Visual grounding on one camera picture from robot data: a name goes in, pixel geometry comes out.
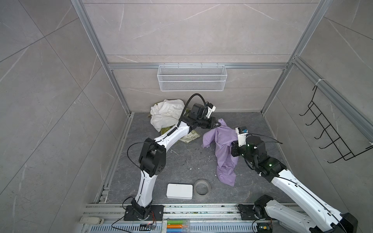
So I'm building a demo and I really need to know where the white cloth garment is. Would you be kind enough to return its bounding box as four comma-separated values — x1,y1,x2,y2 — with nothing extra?
150,99,185,132

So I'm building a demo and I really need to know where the grey tape roll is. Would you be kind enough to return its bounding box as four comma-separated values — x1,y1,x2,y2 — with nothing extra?
193,179,212,197

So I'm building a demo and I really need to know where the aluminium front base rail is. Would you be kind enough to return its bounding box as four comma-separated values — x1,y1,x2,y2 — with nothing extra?
78,202,307,225

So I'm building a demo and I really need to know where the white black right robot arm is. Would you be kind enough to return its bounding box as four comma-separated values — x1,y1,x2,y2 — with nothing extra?
232,133,358,233

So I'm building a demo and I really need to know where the black wire hook rack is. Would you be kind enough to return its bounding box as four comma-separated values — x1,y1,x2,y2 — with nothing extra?
299,85,373,164

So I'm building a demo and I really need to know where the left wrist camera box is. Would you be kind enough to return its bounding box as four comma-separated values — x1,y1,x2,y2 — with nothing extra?
205,102,216,118

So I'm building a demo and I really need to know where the green patterned zip cloth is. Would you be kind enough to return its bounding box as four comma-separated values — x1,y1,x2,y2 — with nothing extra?
160,126,201,143

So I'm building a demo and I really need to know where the aluminium corner frame post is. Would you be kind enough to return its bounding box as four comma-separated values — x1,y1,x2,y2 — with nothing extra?
258,1,332,115

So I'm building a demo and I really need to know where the aluminium floor rail left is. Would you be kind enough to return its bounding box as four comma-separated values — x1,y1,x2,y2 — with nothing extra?
94,113,135,204

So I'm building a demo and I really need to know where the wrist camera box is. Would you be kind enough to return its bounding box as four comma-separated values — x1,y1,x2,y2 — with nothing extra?
236,127,249,147
205,102,216,118

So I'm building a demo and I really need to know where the white wire mesh basket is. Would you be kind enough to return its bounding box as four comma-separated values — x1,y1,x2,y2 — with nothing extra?
157,65,227,91

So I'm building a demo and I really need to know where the lilac purple sweatshirt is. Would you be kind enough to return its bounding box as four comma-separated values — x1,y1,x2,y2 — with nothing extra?
203,118,239,186

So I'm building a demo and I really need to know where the white rectangular box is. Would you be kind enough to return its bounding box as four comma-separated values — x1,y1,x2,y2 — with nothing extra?
166,183,193,200

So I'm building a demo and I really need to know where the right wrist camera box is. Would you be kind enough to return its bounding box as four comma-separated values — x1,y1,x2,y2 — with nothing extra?
236,127,249,147

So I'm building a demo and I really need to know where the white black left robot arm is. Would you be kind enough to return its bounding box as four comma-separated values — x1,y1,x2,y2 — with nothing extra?
131,93,221,219

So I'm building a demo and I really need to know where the coloured marker pens box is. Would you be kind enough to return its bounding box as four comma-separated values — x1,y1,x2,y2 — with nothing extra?
166,219,190,233

